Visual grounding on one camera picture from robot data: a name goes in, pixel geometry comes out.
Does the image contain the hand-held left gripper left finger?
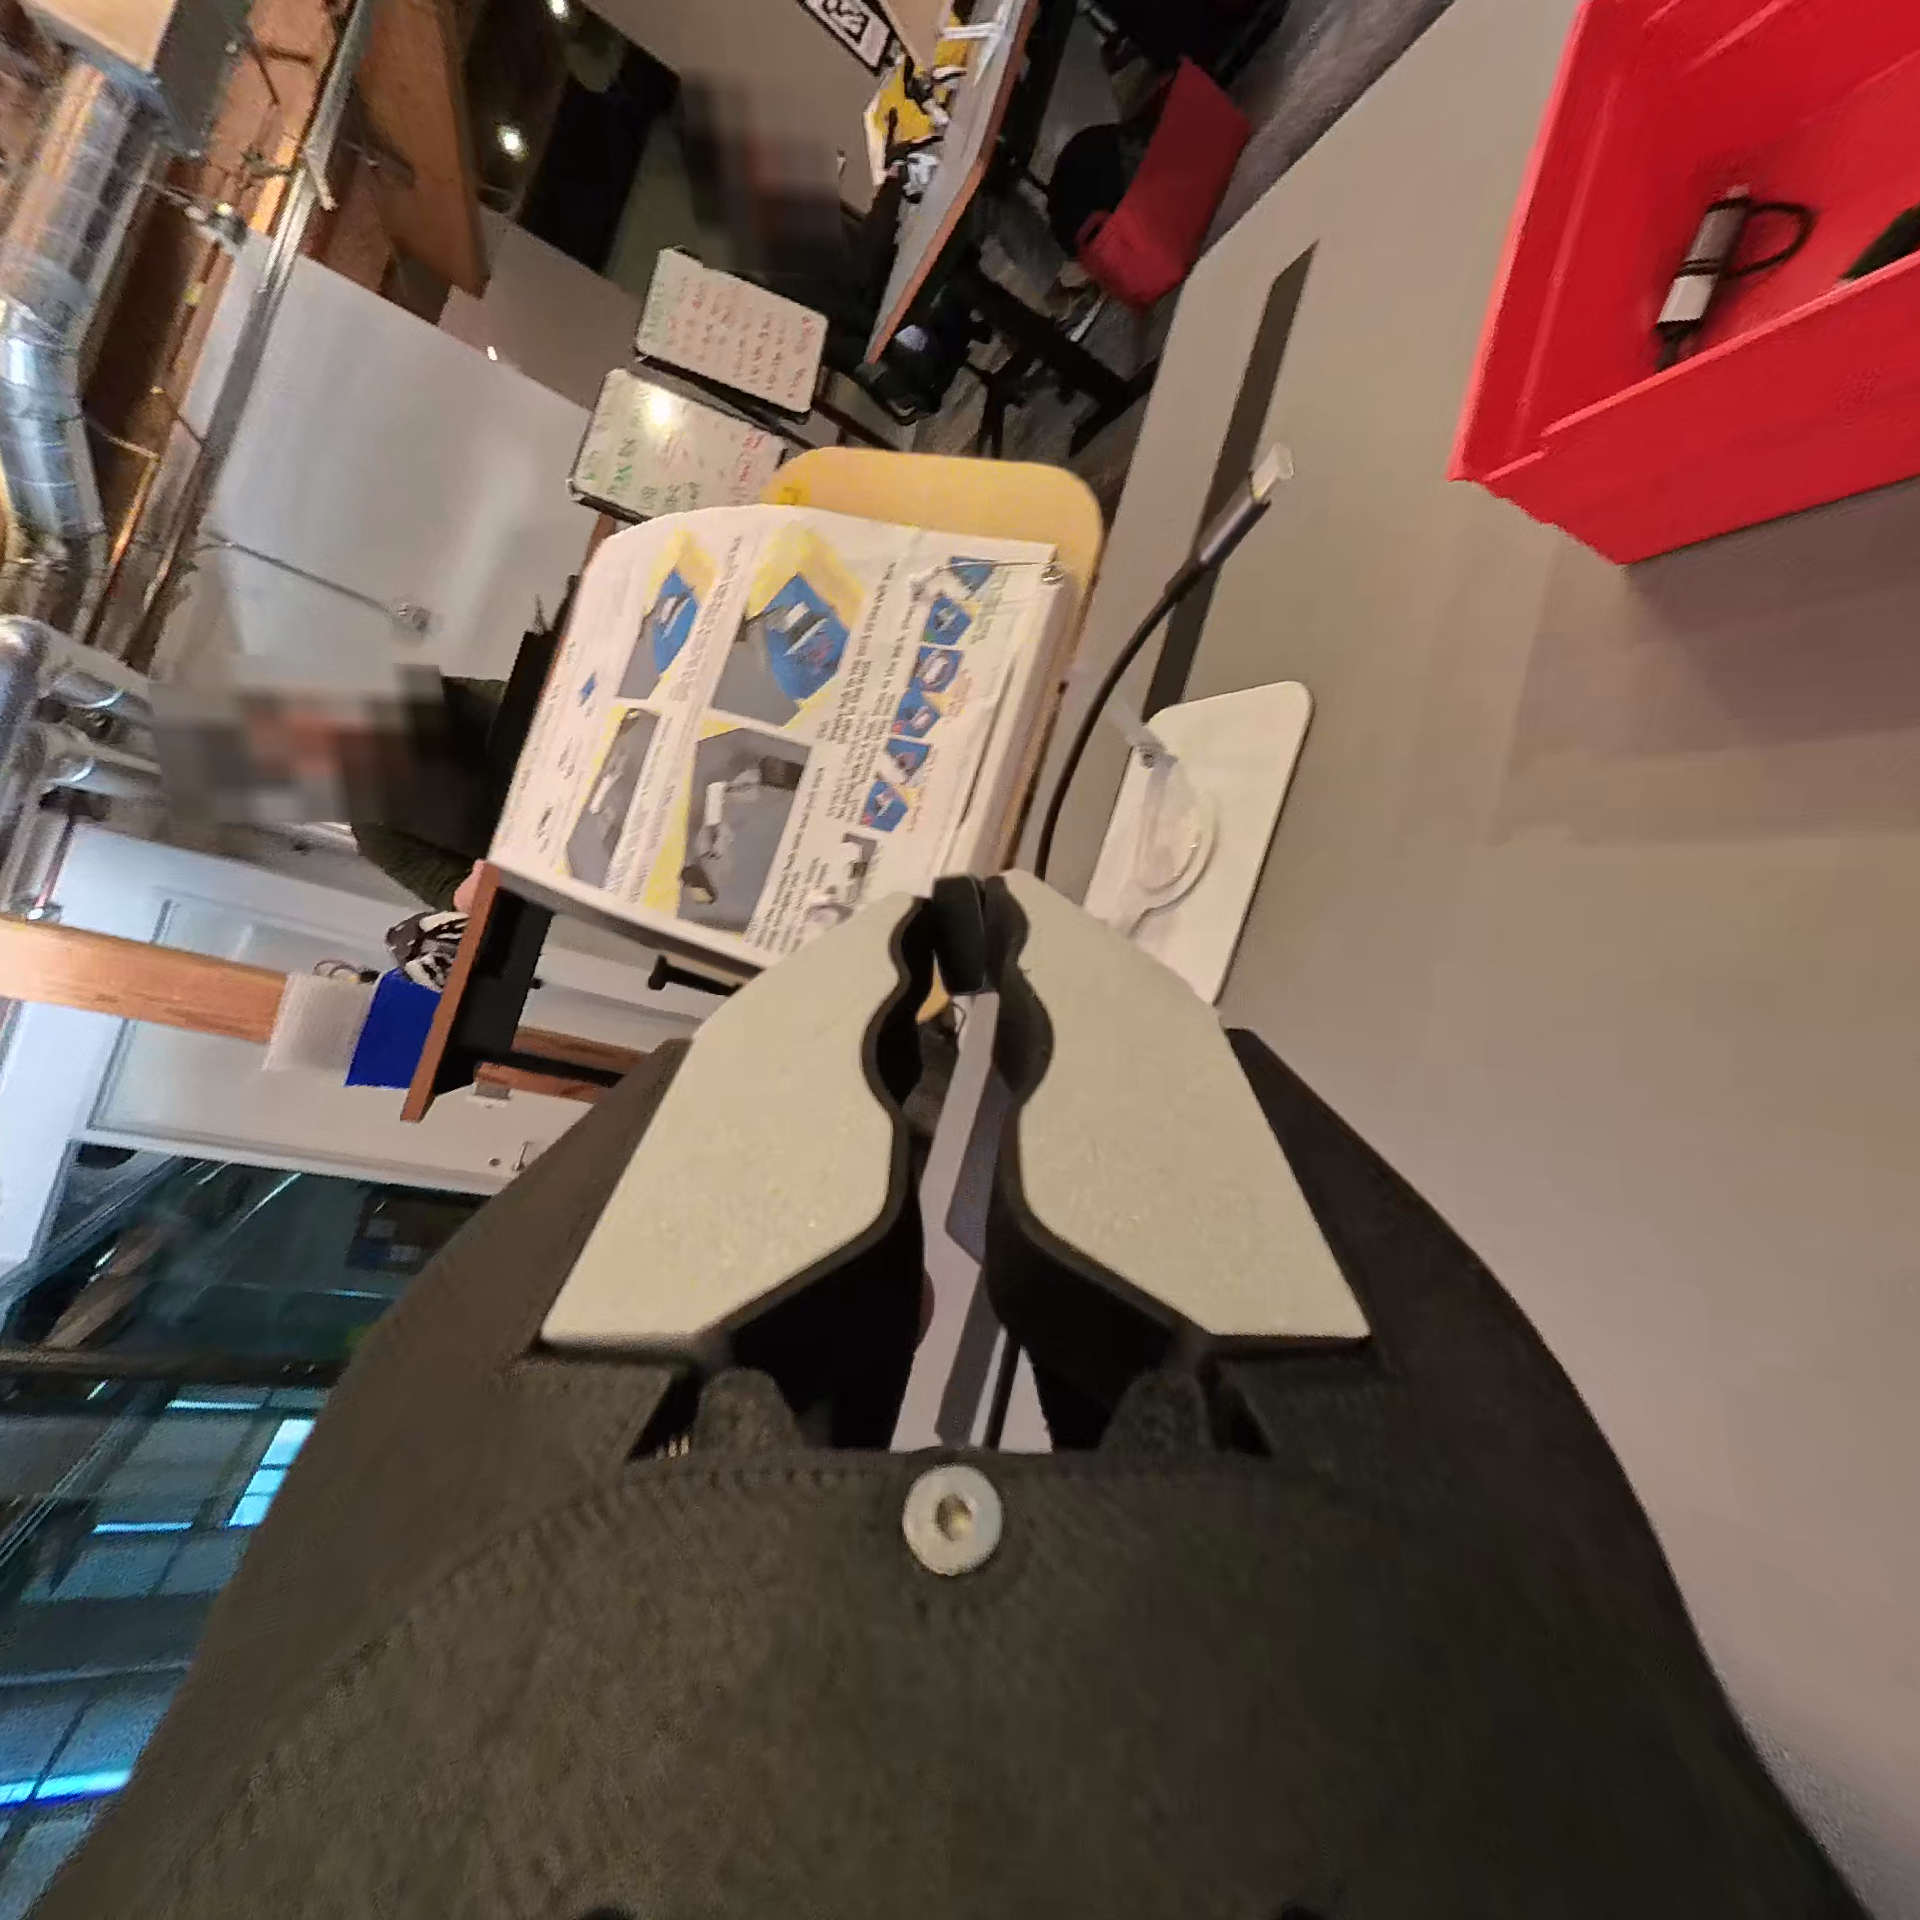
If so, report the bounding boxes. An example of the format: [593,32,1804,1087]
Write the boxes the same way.
[537,891,940,1450]

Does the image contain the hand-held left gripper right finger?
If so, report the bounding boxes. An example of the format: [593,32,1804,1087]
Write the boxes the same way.
[977,871,1373,1444]

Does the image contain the red plastic bin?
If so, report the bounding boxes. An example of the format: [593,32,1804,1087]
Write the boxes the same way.
[1446,0,1920,568]

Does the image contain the blue box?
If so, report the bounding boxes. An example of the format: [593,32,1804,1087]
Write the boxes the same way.
[346,968,441,1088]

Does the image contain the whiteboard on black stand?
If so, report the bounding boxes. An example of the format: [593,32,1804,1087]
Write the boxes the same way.
[631,248,832,415]
[566,369,788,519]

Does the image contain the red bag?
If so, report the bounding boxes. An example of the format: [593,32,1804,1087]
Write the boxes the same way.
[1071,59,1254,308]

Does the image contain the long wooden workbench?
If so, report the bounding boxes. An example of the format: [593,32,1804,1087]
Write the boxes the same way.
[862,0,1044,362]

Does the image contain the black frame desk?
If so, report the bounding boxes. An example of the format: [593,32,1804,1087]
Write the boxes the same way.
[397,856,705,1124]

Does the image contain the silver air duct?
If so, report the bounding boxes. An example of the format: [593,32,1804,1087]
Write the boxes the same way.
[0,59,153,601]

